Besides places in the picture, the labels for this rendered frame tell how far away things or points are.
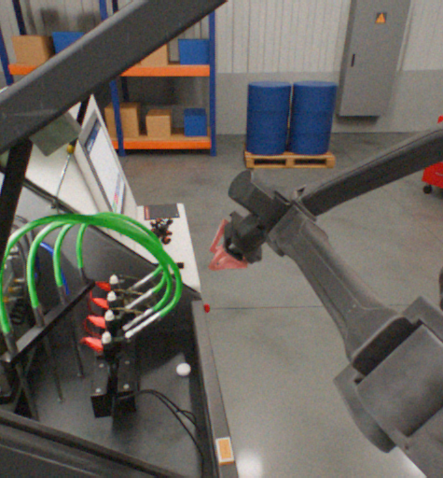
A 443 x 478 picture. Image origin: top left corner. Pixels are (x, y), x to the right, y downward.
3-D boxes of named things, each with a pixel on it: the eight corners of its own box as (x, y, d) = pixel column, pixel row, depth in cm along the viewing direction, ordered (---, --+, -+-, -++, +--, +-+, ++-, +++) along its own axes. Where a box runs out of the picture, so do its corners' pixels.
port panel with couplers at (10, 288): (19, 319, 106) (-16, 213, 91) (5, 320, 106) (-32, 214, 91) (31, 290, 118) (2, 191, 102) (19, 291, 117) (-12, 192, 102)
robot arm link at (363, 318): (406, 467, 31) (518, 373, 29) (353, 433, 30) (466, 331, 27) (281, 257, 71) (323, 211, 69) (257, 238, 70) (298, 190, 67)
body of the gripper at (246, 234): (226, 249, 73) (255, 229, 69) (227, 215, 80) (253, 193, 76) (250, 266, 76) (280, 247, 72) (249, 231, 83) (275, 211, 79)
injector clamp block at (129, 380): (139, 430, 102) (133, 388, 94) (99, 437, 100) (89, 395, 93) (141, 338, 131) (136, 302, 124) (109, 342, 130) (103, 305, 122)
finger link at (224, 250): (197, 269, 77) (230, 245, 72) (200, 244, 82) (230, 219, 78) (222, 285, 80) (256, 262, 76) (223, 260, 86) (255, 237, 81)
